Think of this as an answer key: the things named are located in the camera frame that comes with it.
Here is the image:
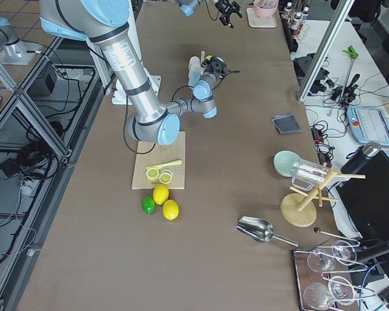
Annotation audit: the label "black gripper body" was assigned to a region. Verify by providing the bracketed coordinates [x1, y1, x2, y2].
[213, 0, 242, 29]
[203, 56, 227, 79]

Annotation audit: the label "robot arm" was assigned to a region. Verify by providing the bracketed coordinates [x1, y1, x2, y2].
[40, 1, 228, 145]
[176, 0, 242, 29]

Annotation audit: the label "third robot base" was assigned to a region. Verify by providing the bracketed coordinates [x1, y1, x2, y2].
[0, 17, 34, 65]

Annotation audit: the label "white cream cup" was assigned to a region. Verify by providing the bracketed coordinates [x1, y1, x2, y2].
[188, 56, 202, 73]

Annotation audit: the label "light blue cup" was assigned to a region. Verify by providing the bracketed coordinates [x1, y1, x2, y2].
[188, 69, 202, 87]

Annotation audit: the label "beige tray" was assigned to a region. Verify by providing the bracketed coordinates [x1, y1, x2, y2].
[246, 7, 277, 29]

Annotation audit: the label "pink bowl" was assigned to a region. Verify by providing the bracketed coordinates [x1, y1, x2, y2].
[253, 0, 278, 18]

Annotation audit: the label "grey folded cloth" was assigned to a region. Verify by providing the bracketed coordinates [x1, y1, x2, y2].
[271, 114, 301, 134]

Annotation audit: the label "bamboo cutting board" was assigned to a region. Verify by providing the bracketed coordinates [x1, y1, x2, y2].
[132, 131, 185, 190]

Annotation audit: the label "yellow plastic knife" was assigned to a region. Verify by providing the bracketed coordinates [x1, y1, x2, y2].
[145, 159, 182, 170]

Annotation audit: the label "lemon slice lower back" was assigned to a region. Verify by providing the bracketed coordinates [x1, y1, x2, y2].
[161, 169, 173, 176]

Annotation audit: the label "lemon slice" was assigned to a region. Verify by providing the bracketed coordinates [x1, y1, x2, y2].
[145, 167, 160, 182]
[159, 174, 173, 185]
[161, 169, 173, 176]

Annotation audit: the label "green bowl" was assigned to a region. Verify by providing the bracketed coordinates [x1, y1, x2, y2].
[273, 150, 301, 178]

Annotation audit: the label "lemon slice lower front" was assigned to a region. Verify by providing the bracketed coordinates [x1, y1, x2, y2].
[159, 174, 173, 185]

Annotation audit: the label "lemon slice upper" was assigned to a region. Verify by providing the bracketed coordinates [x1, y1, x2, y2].
[145, 167, 160, 182]

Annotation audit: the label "green clamp tool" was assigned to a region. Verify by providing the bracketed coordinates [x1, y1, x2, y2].
[343, 45, 359, 59]

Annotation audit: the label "yellow lemon large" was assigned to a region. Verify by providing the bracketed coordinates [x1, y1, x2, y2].
[153, 184, 169, 205]

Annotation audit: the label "clear glass jug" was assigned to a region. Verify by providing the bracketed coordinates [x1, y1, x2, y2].
[290, 158, 330, 190]

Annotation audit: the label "green lime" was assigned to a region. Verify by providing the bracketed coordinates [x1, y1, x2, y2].
[141, 196, 156, 214]

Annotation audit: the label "teach pendant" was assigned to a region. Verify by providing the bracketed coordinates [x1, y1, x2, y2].
[346, 106, 389, 148]

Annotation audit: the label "wooden mug tree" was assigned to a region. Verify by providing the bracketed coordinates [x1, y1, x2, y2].
[280, 167, 366, 227]

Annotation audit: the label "metal scoop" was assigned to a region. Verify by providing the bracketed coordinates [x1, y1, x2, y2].
[236, 216, 298, 247]

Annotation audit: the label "black thermos bottle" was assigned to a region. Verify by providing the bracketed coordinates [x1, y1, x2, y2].
[340, 141, 382, 174]

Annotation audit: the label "small brown-tipped stick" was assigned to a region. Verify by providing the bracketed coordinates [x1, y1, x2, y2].
[313, 227, 345, 239]

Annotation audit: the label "black monitor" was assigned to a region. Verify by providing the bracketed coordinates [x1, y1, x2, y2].
[336, 151, 389, 240]

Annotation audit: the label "wine glass rack tray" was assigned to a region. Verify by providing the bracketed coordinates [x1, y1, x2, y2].
[292, 240, 375, 310]

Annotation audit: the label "white wire cup rack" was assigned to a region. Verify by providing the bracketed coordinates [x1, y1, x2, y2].
[200, 51, 206, 65]

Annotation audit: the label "aluminium frame post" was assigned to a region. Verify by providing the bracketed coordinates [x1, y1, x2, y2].
[296, 0, 354, 104]

